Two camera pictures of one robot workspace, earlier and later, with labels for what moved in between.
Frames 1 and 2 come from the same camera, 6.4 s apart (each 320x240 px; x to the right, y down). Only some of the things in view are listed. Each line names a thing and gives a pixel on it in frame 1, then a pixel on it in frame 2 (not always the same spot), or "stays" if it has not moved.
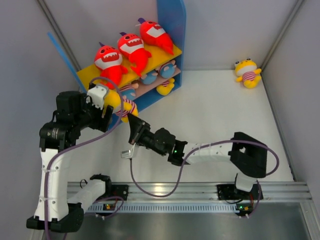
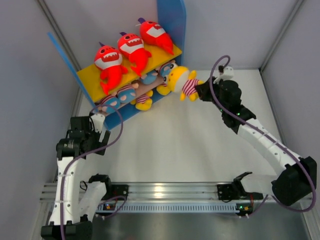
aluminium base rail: x=148 y=191 stays
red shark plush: x=153 y=33 stays
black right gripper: x=138 y=128 to x=203 y=90
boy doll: x=168 y=70 stays
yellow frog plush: x=165 y=88 stays
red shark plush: x=108 y=60 stays
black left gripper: x=100 y=123 to x=97 y=135
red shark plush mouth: x=132 y=47 stays
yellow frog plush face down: x=122 y=108 to x=147 y=104
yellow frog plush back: x=246 y=72 to x=178 y=78
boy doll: x=149 y=77 stays
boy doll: x=128 y=92 stays
